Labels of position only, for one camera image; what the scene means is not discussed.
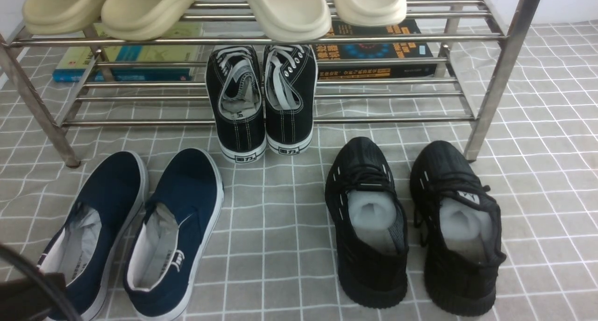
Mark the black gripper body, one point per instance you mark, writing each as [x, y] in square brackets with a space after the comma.
[24, 300]

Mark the navy slip-on shoe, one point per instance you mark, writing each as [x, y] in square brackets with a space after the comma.
[83, 249]
[180, 215]

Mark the steel shoe rack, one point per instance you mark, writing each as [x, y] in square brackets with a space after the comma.
[466, 21]

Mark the green and blue book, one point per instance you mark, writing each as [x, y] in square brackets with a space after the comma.
[140, 61]

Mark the black canvas sneaker left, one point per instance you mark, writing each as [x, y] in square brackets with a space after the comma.
[233, 83]

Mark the black canvas sneaker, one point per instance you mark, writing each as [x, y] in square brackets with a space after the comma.
[233, 83]
[290, 74]

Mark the tan slipper far left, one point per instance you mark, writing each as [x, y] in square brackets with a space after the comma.
[55, 17]

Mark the tan slipper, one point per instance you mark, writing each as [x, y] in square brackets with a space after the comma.
[140, 20]
[55, 17]

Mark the black canvas sneaker right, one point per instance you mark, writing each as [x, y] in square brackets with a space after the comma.
[290, 74]

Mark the black knit sneaker left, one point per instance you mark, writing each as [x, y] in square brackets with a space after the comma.
[370, 225]

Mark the black knit sneaker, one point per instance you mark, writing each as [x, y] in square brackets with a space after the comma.
[370, 225]
[462, 234]

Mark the cream slipper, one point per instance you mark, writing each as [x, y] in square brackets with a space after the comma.
[371, 13]
[292, 21]

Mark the black knit sneaker right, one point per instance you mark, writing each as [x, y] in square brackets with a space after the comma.
[462, 234]

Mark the cream slipper far right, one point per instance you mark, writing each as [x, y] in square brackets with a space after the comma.
[371, 13]

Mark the black book orange text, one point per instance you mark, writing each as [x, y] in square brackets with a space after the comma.
[373, 50]

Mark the grey checked floor cloth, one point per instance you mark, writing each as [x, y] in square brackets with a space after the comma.
[272, 257]

